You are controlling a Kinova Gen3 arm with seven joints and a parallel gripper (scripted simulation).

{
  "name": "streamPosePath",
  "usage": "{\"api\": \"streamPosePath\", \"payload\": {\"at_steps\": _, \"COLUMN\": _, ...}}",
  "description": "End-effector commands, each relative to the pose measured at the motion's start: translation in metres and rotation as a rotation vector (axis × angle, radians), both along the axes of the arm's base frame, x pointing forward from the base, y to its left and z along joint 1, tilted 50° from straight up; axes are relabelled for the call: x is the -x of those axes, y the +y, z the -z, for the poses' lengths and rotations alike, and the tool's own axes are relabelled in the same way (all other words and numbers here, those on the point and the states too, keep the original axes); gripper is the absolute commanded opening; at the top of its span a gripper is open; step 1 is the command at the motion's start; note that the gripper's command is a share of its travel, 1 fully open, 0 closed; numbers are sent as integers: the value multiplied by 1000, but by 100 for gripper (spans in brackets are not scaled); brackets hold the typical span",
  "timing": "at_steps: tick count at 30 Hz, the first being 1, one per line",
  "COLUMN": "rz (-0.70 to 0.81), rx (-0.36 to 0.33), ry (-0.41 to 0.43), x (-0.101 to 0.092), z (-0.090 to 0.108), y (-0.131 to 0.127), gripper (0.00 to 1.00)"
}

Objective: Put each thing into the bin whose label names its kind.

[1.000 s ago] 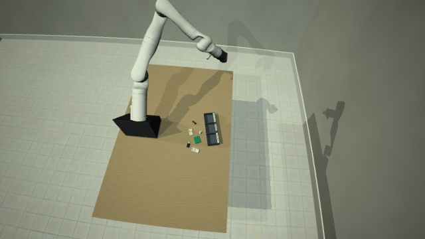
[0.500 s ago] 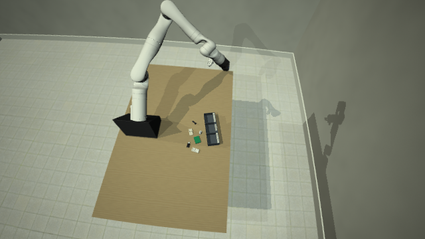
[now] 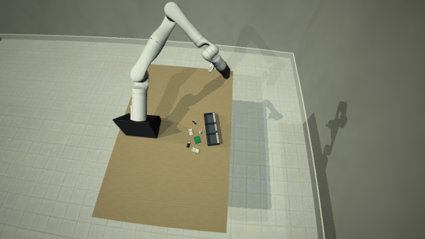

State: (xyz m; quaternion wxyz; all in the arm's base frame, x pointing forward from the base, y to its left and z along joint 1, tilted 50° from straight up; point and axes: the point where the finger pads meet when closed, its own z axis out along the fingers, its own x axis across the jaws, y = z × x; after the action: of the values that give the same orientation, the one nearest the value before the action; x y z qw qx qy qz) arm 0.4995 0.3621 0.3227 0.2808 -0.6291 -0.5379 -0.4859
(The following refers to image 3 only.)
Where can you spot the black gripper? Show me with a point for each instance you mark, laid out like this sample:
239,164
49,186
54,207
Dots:
223,69

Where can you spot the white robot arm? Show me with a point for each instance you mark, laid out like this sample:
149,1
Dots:
139,73

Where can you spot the dark grey rack of labelled bins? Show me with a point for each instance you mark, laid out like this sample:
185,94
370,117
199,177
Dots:
211,129

